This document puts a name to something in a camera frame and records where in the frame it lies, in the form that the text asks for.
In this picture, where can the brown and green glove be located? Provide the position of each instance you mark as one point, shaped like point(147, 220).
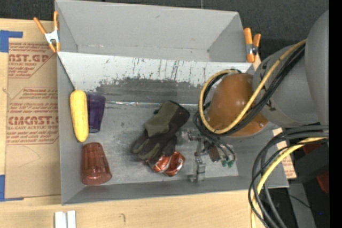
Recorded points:
point(160, 128)

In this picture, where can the red clear plastic cup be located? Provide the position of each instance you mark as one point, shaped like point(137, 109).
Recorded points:
point(94, 165)

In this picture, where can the crushed red can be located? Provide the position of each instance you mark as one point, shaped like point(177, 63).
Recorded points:
point(171, 165)

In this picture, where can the yellow corn cob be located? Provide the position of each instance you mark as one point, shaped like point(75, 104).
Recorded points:
point(79, 114)

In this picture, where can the brown cardboard board red print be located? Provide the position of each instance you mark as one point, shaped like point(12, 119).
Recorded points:
point(32, 114)

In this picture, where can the purple plastic cup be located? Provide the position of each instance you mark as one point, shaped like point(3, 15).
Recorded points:
point(96, 112)

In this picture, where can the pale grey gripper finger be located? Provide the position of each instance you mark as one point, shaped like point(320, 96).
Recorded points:
point(194, 174)
point(202, 172)

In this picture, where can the grey metal bin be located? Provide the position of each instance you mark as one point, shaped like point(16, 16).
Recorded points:
point(149, 34)

